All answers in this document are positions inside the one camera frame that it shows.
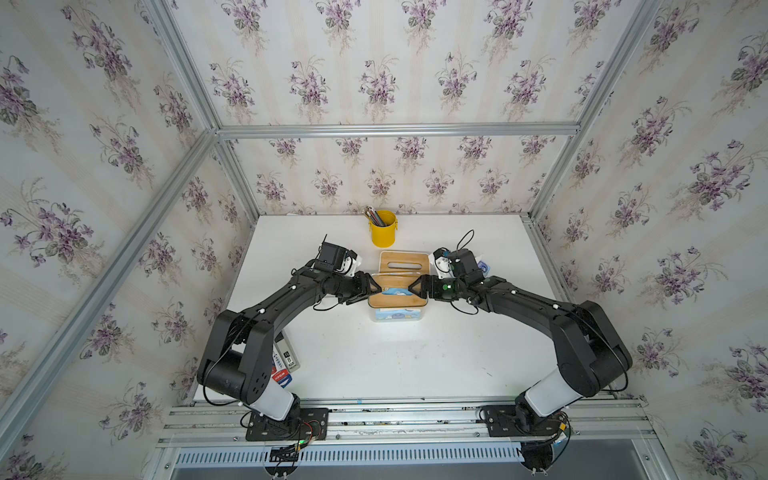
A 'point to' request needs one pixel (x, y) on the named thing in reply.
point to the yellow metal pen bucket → (383, 236)
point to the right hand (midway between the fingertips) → (419, 290)
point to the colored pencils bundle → (374, 216)
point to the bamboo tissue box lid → (376, 299)
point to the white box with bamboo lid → (401, 267)
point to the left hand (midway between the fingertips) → (379, 293)
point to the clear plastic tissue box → (422, 309)
